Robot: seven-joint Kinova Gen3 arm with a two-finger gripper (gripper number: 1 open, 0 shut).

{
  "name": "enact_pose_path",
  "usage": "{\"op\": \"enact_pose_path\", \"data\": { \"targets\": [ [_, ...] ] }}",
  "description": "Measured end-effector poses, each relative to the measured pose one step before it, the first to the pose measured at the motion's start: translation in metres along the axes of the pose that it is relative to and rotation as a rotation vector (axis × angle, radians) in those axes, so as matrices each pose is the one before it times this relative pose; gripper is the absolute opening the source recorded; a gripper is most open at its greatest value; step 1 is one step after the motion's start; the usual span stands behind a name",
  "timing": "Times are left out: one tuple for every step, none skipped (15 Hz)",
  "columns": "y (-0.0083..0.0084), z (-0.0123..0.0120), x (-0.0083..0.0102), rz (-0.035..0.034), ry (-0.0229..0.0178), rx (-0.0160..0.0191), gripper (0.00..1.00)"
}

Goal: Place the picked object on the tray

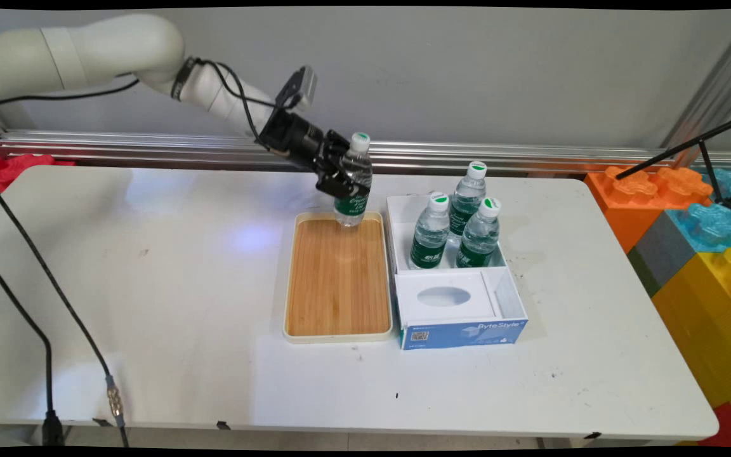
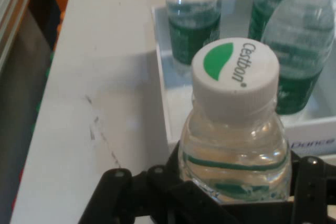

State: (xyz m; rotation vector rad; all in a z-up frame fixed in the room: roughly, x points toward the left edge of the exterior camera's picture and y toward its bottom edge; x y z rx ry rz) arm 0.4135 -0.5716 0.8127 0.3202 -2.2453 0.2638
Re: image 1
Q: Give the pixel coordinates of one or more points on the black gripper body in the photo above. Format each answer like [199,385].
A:
[299,141]

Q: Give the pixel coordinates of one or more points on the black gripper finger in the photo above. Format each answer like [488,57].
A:
[338,143]
[340,187]

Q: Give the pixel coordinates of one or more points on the water bottle with green label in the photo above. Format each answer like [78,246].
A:
[468,197]
[430,238]
[354,209]
[478,240]

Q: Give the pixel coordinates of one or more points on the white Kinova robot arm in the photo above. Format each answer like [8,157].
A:
[105,51]

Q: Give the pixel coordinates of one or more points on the bamboo tray with cream rim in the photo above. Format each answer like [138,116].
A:
[338,282]

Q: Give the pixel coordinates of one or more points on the white and blue cardboard box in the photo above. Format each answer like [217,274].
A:
[460,308]

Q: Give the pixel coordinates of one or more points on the orange giant building block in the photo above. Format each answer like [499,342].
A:
[625,203]

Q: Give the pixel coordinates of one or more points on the red giant building blocks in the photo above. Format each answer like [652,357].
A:
[13,166]

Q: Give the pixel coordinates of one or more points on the grey giant building block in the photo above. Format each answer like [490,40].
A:
[660,254]

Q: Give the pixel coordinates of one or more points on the black tripod stand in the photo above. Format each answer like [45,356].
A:
[711,171]

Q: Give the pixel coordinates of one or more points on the translucent blue giant building block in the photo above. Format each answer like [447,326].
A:
[714,225]

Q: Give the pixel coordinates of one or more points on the yellow giant building block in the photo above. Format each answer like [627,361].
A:
[705,330]

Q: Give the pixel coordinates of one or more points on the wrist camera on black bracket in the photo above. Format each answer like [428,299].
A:
[297,86]

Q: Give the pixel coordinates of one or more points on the aluminium frame rail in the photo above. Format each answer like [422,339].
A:
[467,157]

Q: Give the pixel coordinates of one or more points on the aluminium frame post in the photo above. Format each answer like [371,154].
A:
[714,89]

